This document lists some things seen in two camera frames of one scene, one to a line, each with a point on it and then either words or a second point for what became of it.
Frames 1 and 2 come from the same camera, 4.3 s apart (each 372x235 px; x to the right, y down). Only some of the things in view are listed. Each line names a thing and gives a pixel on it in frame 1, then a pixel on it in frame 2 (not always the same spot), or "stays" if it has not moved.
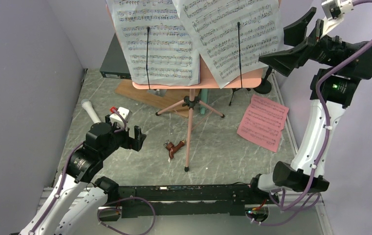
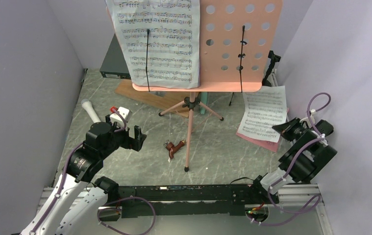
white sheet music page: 174,59 stays
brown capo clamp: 173,149 stays
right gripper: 285,61 -> 285,129
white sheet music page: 214,24 -> 266,109
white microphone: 87,105 stays
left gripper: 135,143 stays
